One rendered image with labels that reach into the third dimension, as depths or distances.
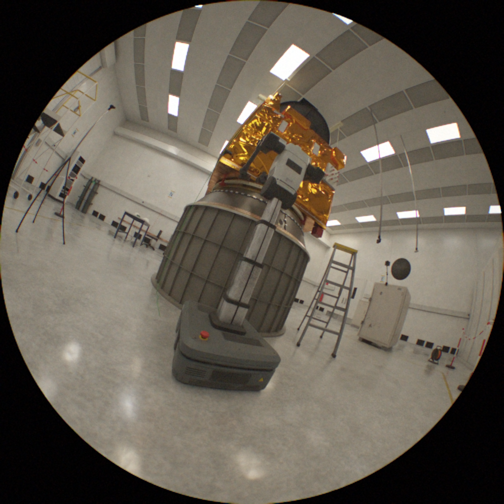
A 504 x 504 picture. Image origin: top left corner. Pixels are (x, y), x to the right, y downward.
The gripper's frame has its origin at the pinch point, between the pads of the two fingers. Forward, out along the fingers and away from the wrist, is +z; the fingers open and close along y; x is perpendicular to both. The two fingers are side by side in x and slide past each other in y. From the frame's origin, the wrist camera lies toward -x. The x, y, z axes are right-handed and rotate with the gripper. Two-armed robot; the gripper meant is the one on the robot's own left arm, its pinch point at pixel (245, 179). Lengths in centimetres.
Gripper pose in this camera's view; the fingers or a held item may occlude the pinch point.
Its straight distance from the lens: 209.8
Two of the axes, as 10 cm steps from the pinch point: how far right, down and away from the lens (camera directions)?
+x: -3.4, 9.4, 0.3
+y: -9.2, -3.4, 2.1
